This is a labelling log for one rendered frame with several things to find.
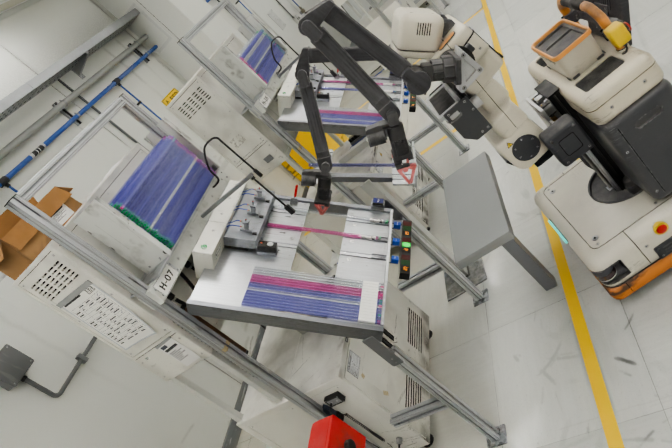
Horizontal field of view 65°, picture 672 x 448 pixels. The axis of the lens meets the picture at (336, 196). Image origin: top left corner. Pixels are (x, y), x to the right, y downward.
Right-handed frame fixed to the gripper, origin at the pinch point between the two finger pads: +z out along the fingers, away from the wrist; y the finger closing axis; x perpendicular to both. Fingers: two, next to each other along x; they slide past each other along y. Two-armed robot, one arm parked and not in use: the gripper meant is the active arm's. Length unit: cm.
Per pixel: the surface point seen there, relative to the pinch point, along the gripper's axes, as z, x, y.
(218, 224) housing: -5.1, -39.0, 24.5
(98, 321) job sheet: 20, -76, 62
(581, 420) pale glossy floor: 25, 106, 66
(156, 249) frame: -12, -53, 51
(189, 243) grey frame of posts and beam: -4, -47, 36
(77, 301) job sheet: 11, -82, 62
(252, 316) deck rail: 4, -15, 61
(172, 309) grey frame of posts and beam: 4, -43, 64
